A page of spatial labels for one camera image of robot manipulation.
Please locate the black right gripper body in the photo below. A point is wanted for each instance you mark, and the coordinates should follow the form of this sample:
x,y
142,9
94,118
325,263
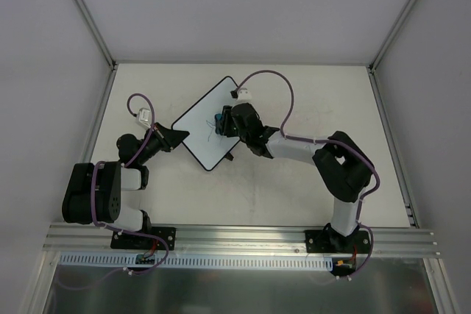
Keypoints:
x,y
227,123

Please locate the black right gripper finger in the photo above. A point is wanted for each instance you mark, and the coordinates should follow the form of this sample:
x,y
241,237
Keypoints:
x,y
227,129
226,112

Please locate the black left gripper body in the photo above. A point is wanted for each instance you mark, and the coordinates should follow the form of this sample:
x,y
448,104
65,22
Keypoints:
x,y
160,137

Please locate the blue bone-shaped eraser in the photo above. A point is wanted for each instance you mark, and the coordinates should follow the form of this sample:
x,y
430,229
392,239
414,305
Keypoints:
x,y
219,124

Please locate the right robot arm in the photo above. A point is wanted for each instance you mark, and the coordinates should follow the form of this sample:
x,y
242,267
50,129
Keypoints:
x,y
341,166

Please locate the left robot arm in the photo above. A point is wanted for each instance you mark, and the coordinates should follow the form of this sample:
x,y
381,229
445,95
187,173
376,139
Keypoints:
x,y
93,194

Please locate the black whiteboard clip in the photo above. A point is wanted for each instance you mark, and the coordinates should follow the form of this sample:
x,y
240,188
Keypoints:
x,y
229,156

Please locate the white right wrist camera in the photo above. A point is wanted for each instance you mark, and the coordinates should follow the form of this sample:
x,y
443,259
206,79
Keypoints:
x,y
241,95

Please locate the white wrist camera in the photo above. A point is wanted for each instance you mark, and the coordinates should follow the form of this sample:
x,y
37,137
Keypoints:
x,y
241,95
144,117

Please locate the white whiteboard black frame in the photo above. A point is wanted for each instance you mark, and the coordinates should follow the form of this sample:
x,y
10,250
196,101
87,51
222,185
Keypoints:
x,y
204,144

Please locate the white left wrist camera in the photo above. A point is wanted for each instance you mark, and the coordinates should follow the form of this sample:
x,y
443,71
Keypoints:
x,y
144,117

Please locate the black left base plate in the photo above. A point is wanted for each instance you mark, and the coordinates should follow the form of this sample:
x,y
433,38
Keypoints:
x,y
133,242

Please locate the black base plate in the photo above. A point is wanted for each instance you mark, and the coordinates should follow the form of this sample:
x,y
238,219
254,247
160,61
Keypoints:
x,y
133,242
327,241

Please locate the white slotted cable duct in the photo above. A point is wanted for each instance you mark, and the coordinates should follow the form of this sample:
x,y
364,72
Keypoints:
x,y
135,260

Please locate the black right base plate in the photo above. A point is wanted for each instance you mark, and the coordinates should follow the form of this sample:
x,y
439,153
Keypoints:
x,y
327,241

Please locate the aluminium mounting rail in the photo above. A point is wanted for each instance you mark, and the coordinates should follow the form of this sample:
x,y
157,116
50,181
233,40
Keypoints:
x,y
246,240

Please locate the right aluminium frame post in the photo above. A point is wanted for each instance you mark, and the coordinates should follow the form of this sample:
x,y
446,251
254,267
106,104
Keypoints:
x,y
392,34

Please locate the aluminium frame post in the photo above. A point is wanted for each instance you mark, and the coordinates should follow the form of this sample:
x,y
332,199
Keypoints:
x,y
392,34
90,23

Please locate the left aluminium frame post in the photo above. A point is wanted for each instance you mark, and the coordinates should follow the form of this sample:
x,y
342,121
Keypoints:
x,y
90,23

